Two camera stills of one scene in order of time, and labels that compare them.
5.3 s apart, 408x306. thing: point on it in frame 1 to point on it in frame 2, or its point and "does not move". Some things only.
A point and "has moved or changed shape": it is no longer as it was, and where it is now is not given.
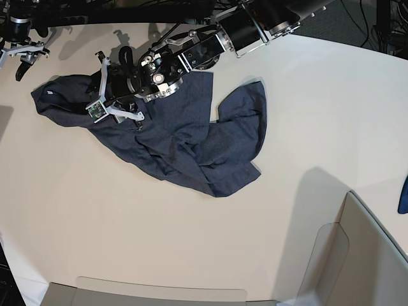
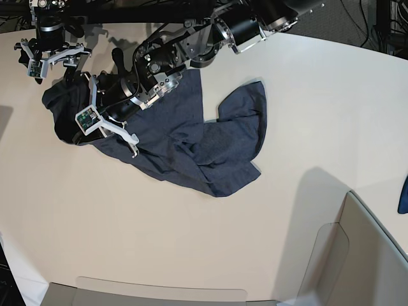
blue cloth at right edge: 403,203 does not move
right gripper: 119,85 to 89,120
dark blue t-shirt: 179,138 has moved or changed shape
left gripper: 28,53 to 35,60
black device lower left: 11,294 does not move
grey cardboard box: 356,264 does not move
